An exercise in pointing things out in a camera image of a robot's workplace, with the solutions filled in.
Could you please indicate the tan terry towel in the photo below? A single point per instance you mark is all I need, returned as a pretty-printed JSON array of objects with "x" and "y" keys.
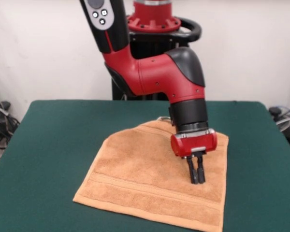
[{"x": 147, "y": 174}]

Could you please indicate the dark green table cloth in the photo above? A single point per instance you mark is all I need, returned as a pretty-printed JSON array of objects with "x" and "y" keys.
[{"x": 38, "y": 193}]

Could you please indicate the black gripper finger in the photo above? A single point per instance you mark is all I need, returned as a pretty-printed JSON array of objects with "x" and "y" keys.
[
  {"x": 192, "y": 170},
  {"x": 200, "y": 169}
]

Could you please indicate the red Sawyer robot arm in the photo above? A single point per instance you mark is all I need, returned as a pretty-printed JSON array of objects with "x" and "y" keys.
[{"x": 159, "y": 77}]

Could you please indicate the silver round disc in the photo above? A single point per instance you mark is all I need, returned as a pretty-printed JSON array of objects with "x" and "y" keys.
[{"x": 284, "y": 124}]

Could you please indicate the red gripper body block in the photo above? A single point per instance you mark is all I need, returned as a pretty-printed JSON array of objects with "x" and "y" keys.
[{"x": 195, "y": 143}]

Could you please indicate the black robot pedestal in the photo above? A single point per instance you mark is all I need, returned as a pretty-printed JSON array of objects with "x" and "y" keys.
[{"x": 145, "y": 48}]

